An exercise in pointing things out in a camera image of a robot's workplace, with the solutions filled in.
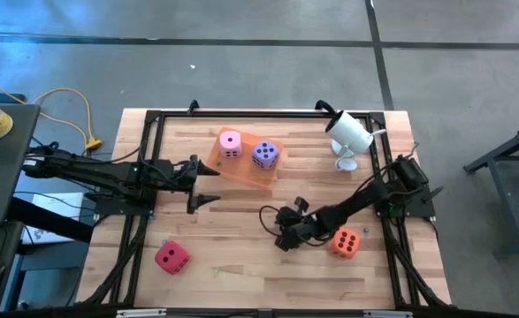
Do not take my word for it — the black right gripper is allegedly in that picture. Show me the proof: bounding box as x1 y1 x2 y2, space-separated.
274 196 327 254

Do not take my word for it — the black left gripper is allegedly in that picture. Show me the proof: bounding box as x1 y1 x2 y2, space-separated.
165 154 222 216

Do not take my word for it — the orange translucent plastic tray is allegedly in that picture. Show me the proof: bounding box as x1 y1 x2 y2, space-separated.
206 126 286 191

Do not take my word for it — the large pink foam die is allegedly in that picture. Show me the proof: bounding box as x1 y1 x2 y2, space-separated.
218 130 244 159

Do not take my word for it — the large orange foam die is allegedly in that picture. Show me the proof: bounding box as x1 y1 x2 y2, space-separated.
327 226 361 261

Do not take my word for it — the large purple foam die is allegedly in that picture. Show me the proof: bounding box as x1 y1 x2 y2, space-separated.
251 140 280 170

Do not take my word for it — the large red foam die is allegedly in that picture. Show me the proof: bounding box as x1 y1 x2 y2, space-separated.
154 239 191 276

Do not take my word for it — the silver aluminium extrusion bar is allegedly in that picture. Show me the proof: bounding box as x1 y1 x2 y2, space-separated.
116 308 167 318
363 310 414 318

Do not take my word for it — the white cardboard box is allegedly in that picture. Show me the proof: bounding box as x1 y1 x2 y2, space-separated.
19 192 86 246

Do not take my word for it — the black side desk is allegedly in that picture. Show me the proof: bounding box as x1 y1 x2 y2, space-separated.
0 103 42 227

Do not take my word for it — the black aluminium table frame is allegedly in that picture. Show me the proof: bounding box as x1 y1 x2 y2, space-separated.
75 99 453 310

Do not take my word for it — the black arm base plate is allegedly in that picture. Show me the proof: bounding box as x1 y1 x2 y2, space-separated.
371 183 437 220
94 193 157 217

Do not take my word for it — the yellow power cable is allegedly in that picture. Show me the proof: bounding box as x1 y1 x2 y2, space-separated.
0 74 104 151

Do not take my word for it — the black metal table frame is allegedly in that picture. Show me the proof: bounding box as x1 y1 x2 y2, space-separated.
462 118 519 257

